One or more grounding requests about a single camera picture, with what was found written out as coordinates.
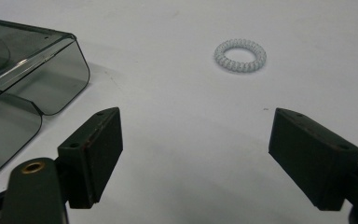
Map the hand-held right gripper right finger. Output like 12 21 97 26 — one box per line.
268 107 358 212

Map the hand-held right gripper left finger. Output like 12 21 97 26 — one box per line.
57 106 124 210

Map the pale spiral hair tie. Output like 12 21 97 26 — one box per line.
213 37 268 74

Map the smoky transparent plastic box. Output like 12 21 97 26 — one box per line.
0 16 91 180

